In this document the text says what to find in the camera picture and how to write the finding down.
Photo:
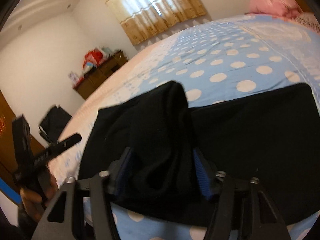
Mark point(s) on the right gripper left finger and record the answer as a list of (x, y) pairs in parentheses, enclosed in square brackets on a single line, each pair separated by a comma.
[(64, 218)]

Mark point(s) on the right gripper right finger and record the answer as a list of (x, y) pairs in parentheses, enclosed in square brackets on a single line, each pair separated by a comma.
[(241, 207)]

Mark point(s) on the black pants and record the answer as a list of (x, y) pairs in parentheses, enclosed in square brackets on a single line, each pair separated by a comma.
[(272, 135)]

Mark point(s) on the left hand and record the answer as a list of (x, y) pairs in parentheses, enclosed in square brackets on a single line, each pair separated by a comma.
[(32, 200)]

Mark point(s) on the brown wooden door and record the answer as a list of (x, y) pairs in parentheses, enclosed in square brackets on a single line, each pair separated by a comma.
[(7, 153)]

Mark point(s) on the black folding chair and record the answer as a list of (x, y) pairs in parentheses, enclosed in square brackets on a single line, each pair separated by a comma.
[(53, 124)]

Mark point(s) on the brown wooden desk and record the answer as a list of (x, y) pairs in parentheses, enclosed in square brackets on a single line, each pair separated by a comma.
[(98, 75)]

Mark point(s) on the red gift bag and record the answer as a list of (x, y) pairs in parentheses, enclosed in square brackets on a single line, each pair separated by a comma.
[(95, 57)]

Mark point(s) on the polka dot bed cover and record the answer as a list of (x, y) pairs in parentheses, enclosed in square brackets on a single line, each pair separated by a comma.
[(215, 62)]

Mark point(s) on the beige window curtain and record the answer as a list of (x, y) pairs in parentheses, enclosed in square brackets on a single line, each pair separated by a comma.
[(144, 19)]

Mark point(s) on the striped pillow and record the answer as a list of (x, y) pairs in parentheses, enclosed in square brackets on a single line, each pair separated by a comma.
[(308, 20)]

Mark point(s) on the pink pillow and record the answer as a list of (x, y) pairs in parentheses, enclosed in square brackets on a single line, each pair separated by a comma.
[(281, 8)]

